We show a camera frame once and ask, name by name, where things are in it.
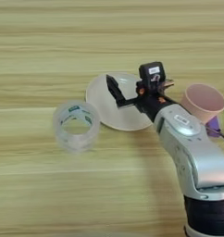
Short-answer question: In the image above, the clear tape roll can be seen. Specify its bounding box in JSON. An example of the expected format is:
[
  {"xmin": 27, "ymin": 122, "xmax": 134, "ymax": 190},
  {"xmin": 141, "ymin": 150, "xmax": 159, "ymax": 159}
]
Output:
[{"xmin": 52, "ymin": 100, "xmax": 102, "ymax": 153}]

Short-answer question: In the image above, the pink cup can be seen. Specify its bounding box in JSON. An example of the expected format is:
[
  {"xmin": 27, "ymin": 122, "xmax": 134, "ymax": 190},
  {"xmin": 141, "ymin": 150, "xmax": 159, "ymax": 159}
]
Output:
[{"xmin": 180, "ymin": 82, "xmax": 224, "ymax": 125}]

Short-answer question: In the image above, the small black white-label box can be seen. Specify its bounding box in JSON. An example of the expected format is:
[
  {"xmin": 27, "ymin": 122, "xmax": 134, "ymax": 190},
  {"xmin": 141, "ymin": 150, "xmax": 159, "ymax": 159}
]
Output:
[{"xmin": 138, "ymin": 61, "xmax": 167, "ymax": 92}]

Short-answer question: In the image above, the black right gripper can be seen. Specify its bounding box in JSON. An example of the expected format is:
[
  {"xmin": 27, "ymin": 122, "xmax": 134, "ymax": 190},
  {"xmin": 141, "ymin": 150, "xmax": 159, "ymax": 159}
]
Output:
[{"xmin": 106, "ymin": 73, "xmax": 177, "ymax": 123}]

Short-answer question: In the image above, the small purple block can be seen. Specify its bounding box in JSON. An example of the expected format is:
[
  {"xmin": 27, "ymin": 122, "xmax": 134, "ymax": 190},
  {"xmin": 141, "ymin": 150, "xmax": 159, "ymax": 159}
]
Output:
[{"xmin": 205, "ymin": 115, "xmax": 223, "ymax": 139}]

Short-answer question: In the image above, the round white plate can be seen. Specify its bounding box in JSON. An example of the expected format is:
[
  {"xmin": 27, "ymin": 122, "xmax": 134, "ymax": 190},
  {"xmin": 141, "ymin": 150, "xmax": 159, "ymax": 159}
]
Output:
[{"xmin": 85, "ymin": 71, "xmax": 156, "ymax": 132}]

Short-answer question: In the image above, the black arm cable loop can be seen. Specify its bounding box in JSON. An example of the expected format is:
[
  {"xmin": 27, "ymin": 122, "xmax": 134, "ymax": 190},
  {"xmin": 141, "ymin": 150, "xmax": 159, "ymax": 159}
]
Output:
[{"xmin": 205, "ymin": 125, "xmax": 224, "ymax": 146}]

